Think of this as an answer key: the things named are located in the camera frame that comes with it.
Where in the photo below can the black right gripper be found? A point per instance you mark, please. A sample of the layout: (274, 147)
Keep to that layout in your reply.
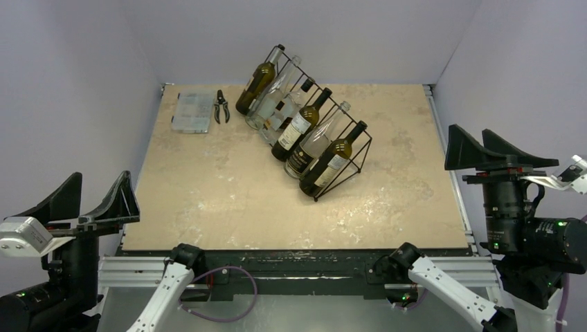
(503, 175)

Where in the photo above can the dark green wine bottle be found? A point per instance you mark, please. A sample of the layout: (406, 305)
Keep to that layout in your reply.
(305, 120)

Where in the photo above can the square clear bottle black cap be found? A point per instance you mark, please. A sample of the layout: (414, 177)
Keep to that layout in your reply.
(284, 112)

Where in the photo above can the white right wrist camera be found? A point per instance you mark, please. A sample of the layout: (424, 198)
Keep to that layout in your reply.
(571, 176)

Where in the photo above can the green wine bottle white label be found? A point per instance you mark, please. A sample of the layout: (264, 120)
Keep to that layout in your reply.
(263, 75)

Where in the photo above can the clear plastic screw organizer box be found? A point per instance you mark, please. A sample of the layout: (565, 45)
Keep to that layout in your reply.
(193, 112)

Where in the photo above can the clear champagne bottle black label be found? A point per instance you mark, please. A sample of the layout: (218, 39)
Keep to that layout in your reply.
(314, 143)

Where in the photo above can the black wire wine rack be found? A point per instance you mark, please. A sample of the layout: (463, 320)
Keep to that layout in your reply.
(360, 146)

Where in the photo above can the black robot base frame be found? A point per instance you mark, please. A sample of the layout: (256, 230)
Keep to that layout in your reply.
(277, 272)

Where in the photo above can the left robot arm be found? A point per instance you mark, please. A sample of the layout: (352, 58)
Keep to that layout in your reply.
(64, 302)

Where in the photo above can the black grey pliers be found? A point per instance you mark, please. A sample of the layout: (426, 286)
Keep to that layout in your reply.
(221, 104)

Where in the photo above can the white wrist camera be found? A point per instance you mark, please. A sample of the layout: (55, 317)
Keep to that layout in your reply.
(25, 236)
(571, 176)

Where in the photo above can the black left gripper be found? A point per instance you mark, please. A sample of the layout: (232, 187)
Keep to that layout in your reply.
(119, 205)

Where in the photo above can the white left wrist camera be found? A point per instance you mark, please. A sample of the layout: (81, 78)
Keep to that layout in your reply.
(25, 236)

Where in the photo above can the olive green wine bottle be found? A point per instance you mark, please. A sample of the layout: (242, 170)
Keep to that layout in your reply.
(335, 156)

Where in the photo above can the clear glass bottle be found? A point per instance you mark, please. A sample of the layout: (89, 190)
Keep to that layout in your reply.
(273, 95)

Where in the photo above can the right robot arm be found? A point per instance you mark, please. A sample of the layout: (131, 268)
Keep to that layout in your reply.
(533, 255)

